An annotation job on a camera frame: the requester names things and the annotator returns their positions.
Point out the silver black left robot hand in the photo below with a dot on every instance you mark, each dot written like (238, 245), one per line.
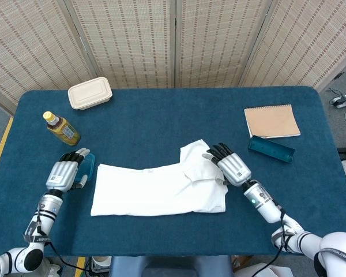
(62, 174)

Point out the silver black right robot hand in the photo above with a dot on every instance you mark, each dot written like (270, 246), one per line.
(233, 168)

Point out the white t-shirt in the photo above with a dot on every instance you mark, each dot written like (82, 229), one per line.
(150, 190)

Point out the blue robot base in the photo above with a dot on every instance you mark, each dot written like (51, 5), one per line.
(167, 267)

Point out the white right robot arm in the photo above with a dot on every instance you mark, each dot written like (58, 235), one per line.
(265, 205)

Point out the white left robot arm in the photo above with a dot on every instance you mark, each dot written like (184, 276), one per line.
(46, 210)

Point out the blue transparent plastic lid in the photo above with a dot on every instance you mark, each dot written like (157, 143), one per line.
(88, 166)

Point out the teal pencil case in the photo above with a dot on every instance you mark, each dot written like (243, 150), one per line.
(269, 148)

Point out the yellow corn tea bottle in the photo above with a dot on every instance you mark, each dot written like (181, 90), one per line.
(64, 131)

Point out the brown spiral notebook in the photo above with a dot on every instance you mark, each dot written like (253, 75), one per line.
(272, 121)

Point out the beige lidded food container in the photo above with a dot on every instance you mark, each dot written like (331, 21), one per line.
(89, 93)

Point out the black power adapter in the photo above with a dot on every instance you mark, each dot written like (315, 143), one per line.
(336, 101)

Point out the woven folding screen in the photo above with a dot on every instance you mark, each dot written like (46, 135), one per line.
(132, 43)

